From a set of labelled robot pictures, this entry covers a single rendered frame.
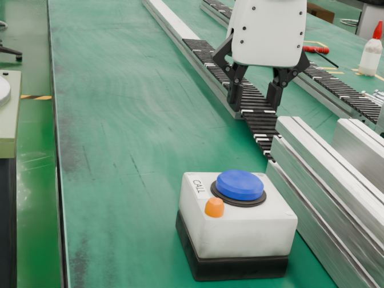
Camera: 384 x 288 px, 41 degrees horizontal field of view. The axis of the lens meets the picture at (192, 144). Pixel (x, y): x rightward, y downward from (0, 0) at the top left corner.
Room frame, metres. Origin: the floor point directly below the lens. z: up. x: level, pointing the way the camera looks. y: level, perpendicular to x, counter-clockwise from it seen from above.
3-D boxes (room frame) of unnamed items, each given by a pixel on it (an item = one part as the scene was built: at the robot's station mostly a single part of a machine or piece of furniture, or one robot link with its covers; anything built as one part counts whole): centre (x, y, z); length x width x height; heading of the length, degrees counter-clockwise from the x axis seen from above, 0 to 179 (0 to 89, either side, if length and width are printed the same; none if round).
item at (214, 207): (0.35, -0.02, 0.85); 0.02 x 0.02 x 0.01
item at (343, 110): (1.24, -0.12, 0.79); 0.96 x 0.04 x 0.03; 17
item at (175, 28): (1.19, 0.06, 0.79); 0.96 x 0.04 x 0.03; 17
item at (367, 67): (1.13, -0.36, 0.84); 0.04 x 0.04 x 0.12
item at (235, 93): (0.71, -0.04, 0.83); 0.03 x 0.03 x 0.07; 17
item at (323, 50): (1.20, -0.27, 0.79); 0.16 x 0.08 x 0.02; 12
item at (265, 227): (0.39, -0.05, 0.81); 0.10 x 0.08 x 0.06; 107
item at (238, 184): (0.39, -0.04, 0.84); 0.04 x 0.04 x 0.02
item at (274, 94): (0.73, -0.12, 0.83); 0.03 x 0.03 x 0.07; 17
